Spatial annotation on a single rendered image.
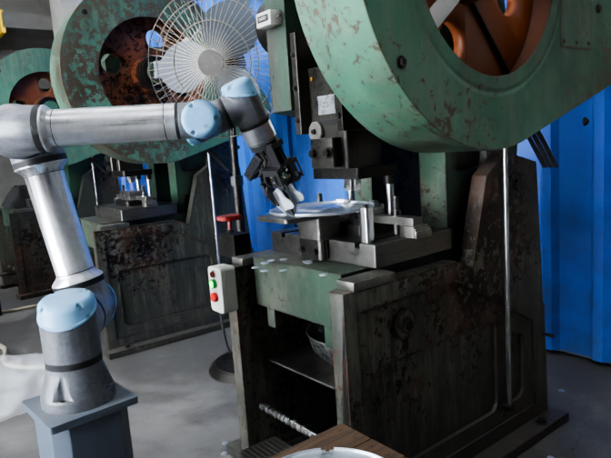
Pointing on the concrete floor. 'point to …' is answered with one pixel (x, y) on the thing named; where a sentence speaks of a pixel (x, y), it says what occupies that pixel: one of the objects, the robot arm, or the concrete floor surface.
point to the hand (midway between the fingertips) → (290, 211)
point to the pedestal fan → (219, 59)
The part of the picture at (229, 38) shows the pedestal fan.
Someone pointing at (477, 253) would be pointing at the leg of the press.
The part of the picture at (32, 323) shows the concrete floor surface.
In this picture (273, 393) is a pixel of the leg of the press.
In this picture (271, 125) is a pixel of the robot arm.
